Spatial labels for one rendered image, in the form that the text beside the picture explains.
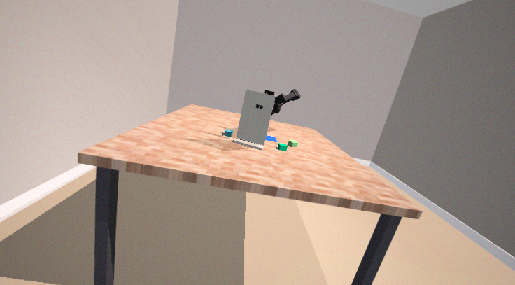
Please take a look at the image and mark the light grey flat panel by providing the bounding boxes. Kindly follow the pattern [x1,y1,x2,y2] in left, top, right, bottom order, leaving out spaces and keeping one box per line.
[233,89,276,150]

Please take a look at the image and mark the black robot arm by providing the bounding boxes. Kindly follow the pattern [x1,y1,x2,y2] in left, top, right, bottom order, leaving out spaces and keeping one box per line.
[271,89,301,115]

